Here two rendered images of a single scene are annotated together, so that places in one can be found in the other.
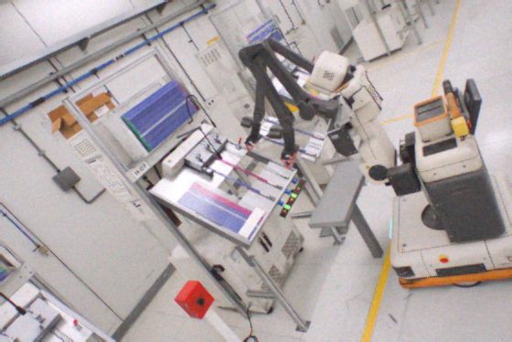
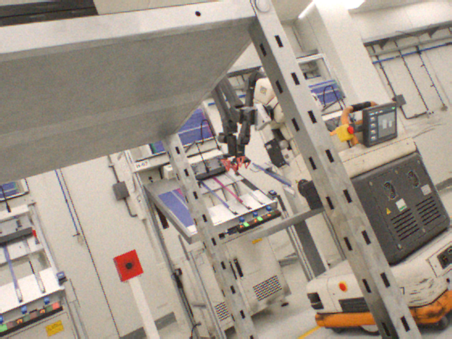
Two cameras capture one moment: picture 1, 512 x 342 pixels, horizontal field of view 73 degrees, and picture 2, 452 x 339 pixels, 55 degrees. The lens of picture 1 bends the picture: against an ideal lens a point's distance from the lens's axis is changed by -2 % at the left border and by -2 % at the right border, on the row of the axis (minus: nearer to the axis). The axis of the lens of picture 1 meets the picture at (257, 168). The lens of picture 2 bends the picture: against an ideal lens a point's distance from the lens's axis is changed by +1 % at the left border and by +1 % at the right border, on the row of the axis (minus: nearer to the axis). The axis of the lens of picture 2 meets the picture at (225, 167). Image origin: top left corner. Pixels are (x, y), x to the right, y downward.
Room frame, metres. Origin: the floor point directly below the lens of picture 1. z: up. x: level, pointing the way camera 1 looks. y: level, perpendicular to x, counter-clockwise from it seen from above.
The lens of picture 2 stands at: (-0.74, -0.84, 0.71)
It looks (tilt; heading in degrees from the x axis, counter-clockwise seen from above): 7 degrees up; 17
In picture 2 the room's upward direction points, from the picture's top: 22 degrees counter-clockwise
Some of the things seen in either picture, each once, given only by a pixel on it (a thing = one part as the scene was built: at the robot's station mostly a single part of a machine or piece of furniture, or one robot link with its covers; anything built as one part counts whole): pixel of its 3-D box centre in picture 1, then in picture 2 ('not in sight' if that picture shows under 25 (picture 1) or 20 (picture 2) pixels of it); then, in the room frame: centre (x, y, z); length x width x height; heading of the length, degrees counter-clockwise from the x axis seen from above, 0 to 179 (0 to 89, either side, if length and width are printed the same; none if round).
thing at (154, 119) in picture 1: (158, 115); (177, 131); (2.38, 0.35, 1.52); 0.51 x 0.13 x 0.27; 134
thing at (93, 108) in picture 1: (98, 100); not in sight; (2.52, 0.63, 1.82); 0.68 x 0.30 x 0.20; 134
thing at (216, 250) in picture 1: (240, 251); (222, 282); (2.42, 0.47, 0.31); 0.70 x 0.65 x 0.62; 134
